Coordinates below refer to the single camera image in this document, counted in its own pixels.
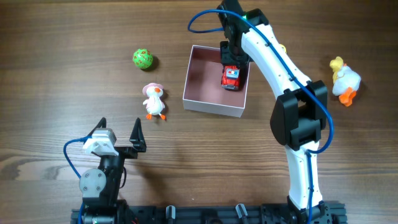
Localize blue right cable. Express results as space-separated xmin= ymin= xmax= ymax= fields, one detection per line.
xmin=187 ymin=9 xmax=335 ymax=224

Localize blue cable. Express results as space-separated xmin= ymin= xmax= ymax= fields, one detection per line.
xmin=63 ymin=136 xmax=93 ymax=224
xmin=187 ymin=9 xmax=335 ymax=224

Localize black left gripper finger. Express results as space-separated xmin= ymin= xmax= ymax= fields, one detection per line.
xmin=129 ymin=118 xmax=147 ymax=152
xmin=88 ymin=117 xmax=106 ymax=136

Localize white plush duck yellow hair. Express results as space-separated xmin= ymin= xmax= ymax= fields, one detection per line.
xmin=330 ymin=56 xmax=361 ymax=106

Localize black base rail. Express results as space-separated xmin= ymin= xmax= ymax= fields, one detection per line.
xmin=81 ymin=202 xmax=348 ymax=224

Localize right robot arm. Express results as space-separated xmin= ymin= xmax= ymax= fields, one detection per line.
xmin=218 ymin=1 xmax=330 ymax=223

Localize white box pink interior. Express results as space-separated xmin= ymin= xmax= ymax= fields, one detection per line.
xmin=183 ymin=45 xmax=250 ymax=117

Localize small duck with pink hat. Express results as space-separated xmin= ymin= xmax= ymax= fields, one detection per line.
xmin=142 ymin=83 xmax=166 ymax=120

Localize red toy fire truck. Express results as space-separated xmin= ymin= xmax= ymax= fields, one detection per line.
xmin=221 ymin=65 xmax=240 ymax=91

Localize green number ball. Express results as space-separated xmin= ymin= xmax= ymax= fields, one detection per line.
xmin=132 ymin=49 xmax=154 ymax=69

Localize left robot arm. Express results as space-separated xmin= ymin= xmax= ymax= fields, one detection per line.
xmin=78 ymin=118 xmax=147 ymax=223

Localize blue left cable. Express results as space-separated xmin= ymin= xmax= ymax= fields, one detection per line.
xmin=63 ymin=136 xmax=93 ymax=224

